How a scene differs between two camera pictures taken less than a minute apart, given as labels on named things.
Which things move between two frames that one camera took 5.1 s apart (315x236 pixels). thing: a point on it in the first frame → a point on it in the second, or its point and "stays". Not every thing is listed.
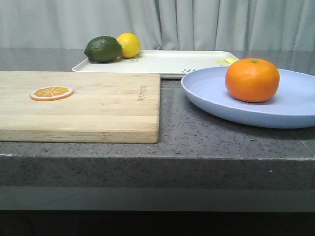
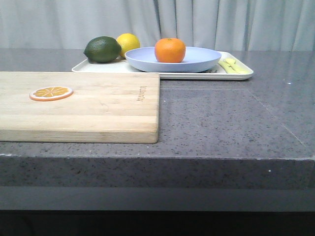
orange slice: (51, 93) stays
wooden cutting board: (105, 107) stays
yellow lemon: (130, 44) stays
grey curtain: (161, 25) stays
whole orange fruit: (253, 80) → (170, 50)
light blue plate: (292, 106) → (196, 58)
